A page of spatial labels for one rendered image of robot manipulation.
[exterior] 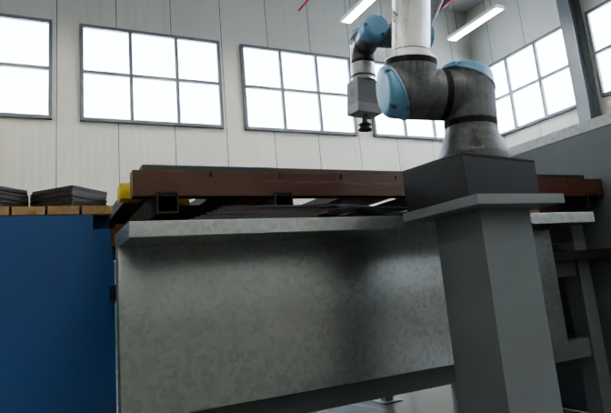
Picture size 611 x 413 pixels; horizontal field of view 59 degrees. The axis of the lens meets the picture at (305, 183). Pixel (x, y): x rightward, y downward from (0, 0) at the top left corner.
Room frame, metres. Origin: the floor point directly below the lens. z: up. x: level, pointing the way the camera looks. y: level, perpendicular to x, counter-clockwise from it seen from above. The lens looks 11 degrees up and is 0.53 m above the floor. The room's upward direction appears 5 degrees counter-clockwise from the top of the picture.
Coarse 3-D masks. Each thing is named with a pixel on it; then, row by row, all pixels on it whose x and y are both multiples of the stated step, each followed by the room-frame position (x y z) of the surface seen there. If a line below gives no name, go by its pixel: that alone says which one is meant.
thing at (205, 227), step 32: (128, 224) 0.99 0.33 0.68; (160, 224) 1.01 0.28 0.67; (192, 224) 1.04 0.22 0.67; (224, 224) 1.07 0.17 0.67; (256, 224) 1.10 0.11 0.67; (288, 224) 1.13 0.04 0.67; (320, 224) 1.17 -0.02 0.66; (352, 224) 1.20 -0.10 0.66; (384, 224) 1.24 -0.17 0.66; (416, 224) 1.28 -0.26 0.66; (544, 224) 1.73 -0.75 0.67; (576, 224) 1.63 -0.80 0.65
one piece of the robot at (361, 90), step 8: (352, 80) 1.54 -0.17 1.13; (360, 80) 1.52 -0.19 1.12; (368, 80) 1.53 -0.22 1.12; (352, 88) 1.54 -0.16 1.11; (360, 88) 1.52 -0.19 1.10; (368, 88) 1.53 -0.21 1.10; (352, 96) 1.54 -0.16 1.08; (360, 96) 1.52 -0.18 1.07; (368, 96) 1.53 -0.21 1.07; (352, 104) 1.54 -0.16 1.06; (360, 104) 1.52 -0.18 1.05; (368, 104) 1.53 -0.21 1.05; (376, 104) 1.54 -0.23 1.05; (352, 112) 1.54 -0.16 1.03; (360, 112) 1.54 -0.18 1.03; (368, 112) 1.54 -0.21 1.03; (376, 112) 1.54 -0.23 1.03
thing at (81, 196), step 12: (0, 192) 1.33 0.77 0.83; (12, 192) 1.37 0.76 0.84; (24, 192) 1.40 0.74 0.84; (36, 192) 1.42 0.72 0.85; (48, 192) 1.40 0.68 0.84; (60, 192) 1.40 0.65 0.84; (72, 192) 1.38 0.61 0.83; (84, 192) 1.43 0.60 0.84; (96, 192) 1.47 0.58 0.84; (0, 204) 1.34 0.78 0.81; (12, 204) 1.38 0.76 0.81; (24, 204) 1.41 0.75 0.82; (36, 204) 1.41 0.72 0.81; (48, 204) 1.40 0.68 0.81; (60, 204) 1.39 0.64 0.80; (72, 204) 1.38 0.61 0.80; (84, 204) 1.42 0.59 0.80; (96, 204) 1.46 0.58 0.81
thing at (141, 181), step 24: (144, 192) 1.19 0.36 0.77; (192, 192) 1.24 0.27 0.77; (216, 192) 1.27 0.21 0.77; (240, 192) 1.30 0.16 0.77; (264, 192) 1.32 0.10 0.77; (312, 192) 1.39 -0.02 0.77; (336, 192) 1.42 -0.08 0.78; (360, 192) 1.45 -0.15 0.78; (384, 192) 1.49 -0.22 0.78; (552, 192) 1.80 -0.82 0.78; (576, 192) 1.85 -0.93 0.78; (600, 192) 1.91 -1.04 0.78
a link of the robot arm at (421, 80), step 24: (408, 0) 1.09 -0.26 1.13; (408, 24) 1.10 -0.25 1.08; (408, 48) 1.10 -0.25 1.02; (384, 72) 1.11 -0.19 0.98; (408, 72) 1.10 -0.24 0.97; (432, 72) 1.11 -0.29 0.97; (384, 96) 1.14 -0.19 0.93; (408, 96) 1.10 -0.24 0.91; (432, 96) 1.11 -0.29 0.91; (432, 120) 1.18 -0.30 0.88
